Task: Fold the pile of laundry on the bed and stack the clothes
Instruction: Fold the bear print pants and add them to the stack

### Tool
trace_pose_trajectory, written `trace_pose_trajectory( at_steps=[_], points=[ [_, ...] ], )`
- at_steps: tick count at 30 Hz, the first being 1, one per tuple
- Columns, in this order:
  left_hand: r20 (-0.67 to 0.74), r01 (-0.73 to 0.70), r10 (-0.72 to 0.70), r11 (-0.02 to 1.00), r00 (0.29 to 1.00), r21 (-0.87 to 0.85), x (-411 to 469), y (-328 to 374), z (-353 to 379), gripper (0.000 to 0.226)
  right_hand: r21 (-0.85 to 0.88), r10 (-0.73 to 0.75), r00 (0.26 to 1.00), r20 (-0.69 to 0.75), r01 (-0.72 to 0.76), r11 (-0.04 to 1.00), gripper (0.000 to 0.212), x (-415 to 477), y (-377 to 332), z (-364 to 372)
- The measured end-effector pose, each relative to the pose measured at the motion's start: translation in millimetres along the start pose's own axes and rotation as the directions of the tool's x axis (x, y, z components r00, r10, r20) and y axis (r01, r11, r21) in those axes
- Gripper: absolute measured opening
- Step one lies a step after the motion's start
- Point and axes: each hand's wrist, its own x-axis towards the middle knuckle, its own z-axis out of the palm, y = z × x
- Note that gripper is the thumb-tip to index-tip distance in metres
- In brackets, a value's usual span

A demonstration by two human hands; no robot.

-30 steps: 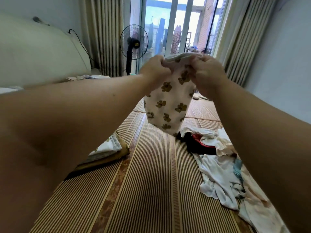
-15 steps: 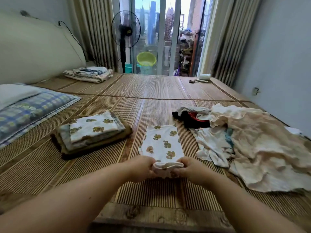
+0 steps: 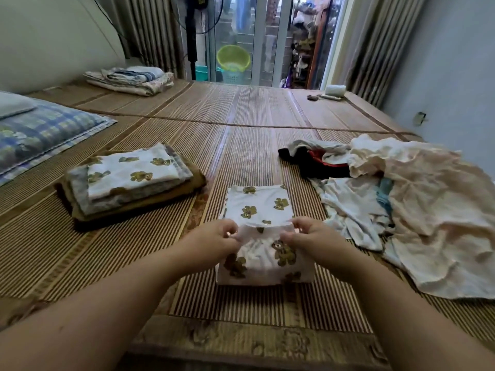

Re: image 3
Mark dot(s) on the person's left hand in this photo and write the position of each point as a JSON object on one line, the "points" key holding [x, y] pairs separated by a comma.
{"points": [[209, 246]]}

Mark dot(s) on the person's right hand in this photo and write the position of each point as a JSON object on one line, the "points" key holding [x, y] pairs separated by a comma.
{"points": [[323, 245]]}

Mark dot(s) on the olive tan shorts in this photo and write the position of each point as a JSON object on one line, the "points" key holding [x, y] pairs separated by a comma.
{"points": [[192, 187]]}

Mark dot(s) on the white bear print pants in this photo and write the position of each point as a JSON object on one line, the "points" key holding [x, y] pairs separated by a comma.
{"points": [[259, 203]]}

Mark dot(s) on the light blue garment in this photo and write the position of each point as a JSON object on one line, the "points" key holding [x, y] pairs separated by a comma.
{"points": [[384, 193]]}

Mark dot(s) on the black red garment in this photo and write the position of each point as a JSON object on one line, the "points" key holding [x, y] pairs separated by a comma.
{"points": [[317, 164]]}

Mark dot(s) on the pale grey garment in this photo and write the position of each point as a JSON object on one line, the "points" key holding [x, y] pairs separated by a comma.
{"points": [[309, 145]]}

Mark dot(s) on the white bear print garment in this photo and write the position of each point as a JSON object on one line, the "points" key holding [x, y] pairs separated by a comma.
{"points": [[131, 170]]}

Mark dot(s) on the pile of clothes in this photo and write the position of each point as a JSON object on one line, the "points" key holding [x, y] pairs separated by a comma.
{"points": [[441, 204]]}

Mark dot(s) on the bamboo bed mat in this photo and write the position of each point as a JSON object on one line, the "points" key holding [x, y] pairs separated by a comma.
{"points": [[247, 112]]}

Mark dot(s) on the person's right forearm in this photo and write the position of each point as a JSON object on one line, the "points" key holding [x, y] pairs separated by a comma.
{"points": [[418, 328]]}

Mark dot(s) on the person's left forearm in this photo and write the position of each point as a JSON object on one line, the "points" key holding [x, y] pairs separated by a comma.
{"points": [[93, 320]]}

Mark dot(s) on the small dark object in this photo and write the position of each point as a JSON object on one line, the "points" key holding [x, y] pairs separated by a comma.
{"points": [[312, 97]]}

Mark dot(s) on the white paper roll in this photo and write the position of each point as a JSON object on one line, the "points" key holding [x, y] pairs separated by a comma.
{"points": [[335, 90]]}

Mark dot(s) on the small teal bucket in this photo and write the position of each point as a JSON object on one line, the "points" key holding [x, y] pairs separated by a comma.
{"points": [[202, 72]]}

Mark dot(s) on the folded striped blanket stack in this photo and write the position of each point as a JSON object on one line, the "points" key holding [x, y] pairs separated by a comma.
{"points": [[128, 79]]}

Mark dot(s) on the yellow green basin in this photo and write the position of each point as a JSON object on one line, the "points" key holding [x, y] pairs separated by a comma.
{"points": [[233, 58]]}

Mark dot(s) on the cluttered balcony shelf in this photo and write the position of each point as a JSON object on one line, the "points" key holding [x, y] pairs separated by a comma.
{"points": [[302, 50]]}

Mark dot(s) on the blue plaid pillow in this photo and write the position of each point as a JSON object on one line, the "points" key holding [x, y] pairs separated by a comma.
{"points": [[39, 131]]}

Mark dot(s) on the beige patterned curtain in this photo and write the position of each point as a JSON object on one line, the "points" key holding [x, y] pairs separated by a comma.
{"points": [[143, 31], [387, 42]]}

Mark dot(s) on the sliding glass balcony door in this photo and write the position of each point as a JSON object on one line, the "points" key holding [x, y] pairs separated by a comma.
{"points": [[271, 34]]}

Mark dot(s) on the black standing fan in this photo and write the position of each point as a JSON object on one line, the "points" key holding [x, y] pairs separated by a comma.
{"points": [[192, 19]]}

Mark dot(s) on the cream padded headboard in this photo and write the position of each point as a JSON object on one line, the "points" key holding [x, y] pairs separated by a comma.
{"points": [[54, 38]]}

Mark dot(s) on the white wall socket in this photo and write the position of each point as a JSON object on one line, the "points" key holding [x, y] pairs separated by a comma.
{"points": [[419, 118]]}

